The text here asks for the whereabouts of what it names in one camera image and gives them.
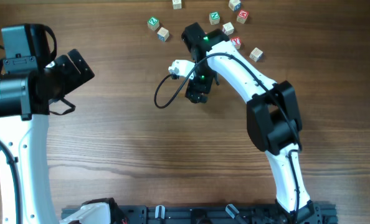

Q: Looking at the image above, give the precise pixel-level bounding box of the green N letter block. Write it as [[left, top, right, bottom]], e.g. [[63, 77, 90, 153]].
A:
[[209, 11, 221, 25]]

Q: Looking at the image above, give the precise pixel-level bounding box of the blue X letter block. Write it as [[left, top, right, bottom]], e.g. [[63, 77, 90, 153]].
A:
[[249, 47, 263, 62]]

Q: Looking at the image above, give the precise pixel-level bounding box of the red Y letter block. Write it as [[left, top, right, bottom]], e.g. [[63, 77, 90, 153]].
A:
[[230, 37, 242, 49]]

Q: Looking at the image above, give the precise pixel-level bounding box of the green Z letter block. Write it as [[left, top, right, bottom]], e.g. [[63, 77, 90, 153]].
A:
[[147, 16, 159, 31]]

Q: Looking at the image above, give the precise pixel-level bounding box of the blue sided wooden block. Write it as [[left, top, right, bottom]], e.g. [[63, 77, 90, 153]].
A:
[[157, 27, 169, 42]]

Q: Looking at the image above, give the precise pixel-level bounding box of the plain wooden block far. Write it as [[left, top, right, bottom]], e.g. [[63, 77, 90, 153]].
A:
[[172, 0, 182, 10]]

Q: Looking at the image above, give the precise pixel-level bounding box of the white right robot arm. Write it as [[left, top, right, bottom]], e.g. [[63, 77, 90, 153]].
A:
[[181, 22, 310, 223]]

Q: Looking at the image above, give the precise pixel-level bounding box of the white red sided block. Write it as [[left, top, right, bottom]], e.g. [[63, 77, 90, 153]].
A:
[[222, 22, 235, 35]]

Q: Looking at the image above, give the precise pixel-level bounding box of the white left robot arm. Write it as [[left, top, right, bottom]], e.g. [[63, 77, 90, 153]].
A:
[[0, 24, 94, 223]]

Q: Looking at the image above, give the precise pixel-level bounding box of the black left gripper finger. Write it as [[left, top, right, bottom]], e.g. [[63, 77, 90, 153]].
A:
[[68, 49, 95, 84], [55, 55, 83, 92]]

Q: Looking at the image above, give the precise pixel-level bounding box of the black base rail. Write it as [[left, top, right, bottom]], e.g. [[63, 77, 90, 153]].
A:
[[60, 198, 338, 224]]

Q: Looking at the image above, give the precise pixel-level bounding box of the blue sided far block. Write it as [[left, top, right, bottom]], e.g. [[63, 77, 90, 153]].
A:
[[229, 0, 242, 12]]

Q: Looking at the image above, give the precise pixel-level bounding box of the red M letter block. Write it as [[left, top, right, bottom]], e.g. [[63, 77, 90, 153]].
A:
[[237, 10, 249, 24]]

